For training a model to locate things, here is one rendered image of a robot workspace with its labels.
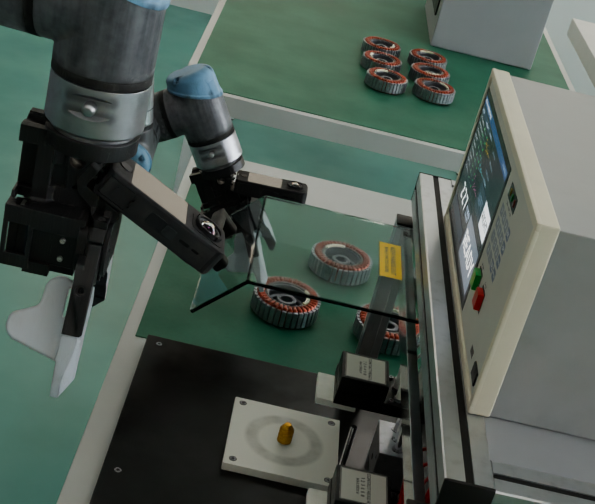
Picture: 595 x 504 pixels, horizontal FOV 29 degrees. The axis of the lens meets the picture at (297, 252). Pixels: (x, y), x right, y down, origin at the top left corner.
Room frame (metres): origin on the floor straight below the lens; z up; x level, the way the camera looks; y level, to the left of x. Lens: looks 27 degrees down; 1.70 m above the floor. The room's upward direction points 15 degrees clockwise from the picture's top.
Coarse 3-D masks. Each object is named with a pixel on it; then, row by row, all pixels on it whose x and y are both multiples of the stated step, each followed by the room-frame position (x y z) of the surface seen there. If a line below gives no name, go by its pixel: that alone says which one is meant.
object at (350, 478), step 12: (336, 468) 1.04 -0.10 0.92; (348, 468) 1.05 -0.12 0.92; (336, 480) 1.02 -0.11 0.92; (348, 480) 1.03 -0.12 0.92; (360, 480) 1.03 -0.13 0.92; (372, 480) 1.04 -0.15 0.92; (384, 480) 1.04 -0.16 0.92; (312, 492) 1.04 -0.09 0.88; (324, 492) 1.05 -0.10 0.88; (336, 492) 1.00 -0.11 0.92; (348, 492) 1.01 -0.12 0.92; (360, 492) 1.01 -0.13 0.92; (372, 492) 1.02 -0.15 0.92; (384, 492) 1.02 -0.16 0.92
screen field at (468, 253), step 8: (472, 224) 1.17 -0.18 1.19; (472, 232) 1.16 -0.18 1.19; (464, 240) 1.19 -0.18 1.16; (472, 240) 1.15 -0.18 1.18; (464, 248) 1.17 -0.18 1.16; (472, 248) 1.13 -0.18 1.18; (464, 256) 1.16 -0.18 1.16; (472, 256) 1.12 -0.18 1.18; (464, 264) 1.15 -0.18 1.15; (472, 264) 1.11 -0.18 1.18; (464, 272) 1.13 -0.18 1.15; (472, 272) 1.10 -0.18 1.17; (464, 280) 1.12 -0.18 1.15; (464, 288) 1.11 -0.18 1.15
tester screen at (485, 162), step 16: (480, 128) 1.31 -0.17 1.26; (480, 144) 1.28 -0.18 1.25; (496, 144) 1.19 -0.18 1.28; (480, 160) 1.25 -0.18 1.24; (496, 160) 1.16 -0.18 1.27; (464, 176) 1.31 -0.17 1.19; (480, 176) 1.22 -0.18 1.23; (496, 176) 1.14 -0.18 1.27; (496, 192) 1.11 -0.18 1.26; (464, 224) 1.22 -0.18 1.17; (480, 240) 1.11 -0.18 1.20
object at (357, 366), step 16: (336, 368) 1.29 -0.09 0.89; (352, 368) 1.25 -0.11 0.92; (368, 368) 1.26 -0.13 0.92; (384, 368) 1.27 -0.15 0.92; (320, 384) 1.26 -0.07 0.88; (336, 384) 1.25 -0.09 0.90; (352, 384) 1.23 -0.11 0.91; (368, 384) 1.23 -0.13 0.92; (384, 384) 1.24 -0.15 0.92; (320, 400) 1.23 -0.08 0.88; (336, 400) 1.23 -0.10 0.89; (352, 400) 1.23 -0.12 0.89; (368, 400) 1.23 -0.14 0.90; (384, 400) 1.23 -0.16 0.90; (400, 416) 1.23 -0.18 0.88; (400, 432) 1.24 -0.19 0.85; (400, 448) 1.24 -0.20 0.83
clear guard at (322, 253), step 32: (256, 224) 1.30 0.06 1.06; (288, 224) 1.32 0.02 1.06; (320, 224) 1.34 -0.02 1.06; (352, 224) 1.37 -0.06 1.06; (384, 224) 1.39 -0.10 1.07; (256, 256) 1.21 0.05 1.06; (288, 256) 1.23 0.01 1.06; (320, 256) 1.25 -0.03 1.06; (352, 256) 1.28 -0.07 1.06; (224, 288) 1.16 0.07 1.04; (288, 288) 1.15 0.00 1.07; (320, 288) 1.17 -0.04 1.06; (352, 288) 1.19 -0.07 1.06; (384, 288) 1.21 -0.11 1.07; (416, 288) 1.24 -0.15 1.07; (416, 320) 1.16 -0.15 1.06
